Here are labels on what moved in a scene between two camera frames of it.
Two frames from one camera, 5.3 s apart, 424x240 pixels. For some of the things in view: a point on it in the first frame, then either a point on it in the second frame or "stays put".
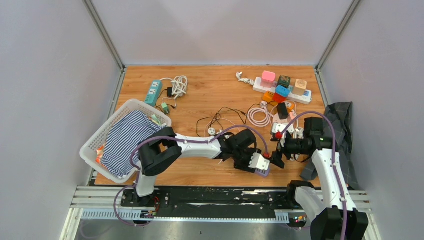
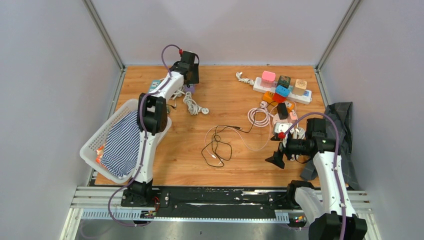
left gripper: (245, 166) to (193, 79)
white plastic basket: (88, 152) stays put
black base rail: (223, 202) stays put
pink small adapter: (292, 115) stays put
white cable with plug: (211, 131) to (193, 108)
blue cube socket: (282, 91) stays put
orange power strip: (268, 97) stays put
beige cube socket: (299, 88) stays put
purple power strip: (263, 173) to (191, 89)
